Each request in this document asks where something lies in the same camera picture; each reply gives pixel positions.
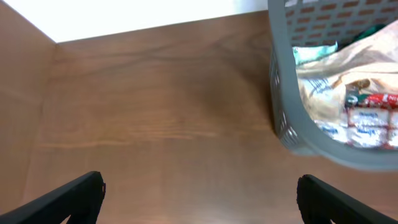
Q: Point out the white paper bag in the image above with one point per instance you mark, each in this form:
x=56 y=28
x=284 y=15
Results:
x=315 y=80

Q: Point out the grey plastic basket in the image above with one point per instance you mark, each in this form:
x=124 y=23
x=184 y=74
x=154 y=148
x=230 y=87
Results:
x=293 y=126

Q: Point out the teal small tissue packet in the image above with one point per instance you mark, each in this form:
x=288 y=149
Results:
x=304 y=55

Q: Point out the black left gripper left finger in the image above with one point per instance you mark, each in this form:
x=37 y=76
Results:
x=78 y=201

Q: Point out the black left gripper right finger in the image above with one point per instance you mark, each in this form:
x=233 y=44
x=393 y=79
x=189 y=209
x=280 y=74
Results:
x=321 y=203

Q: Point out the green Nescafe coffee bag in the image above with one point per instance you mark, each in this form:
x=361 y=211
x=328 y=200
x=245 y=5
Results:
x=376 y=99

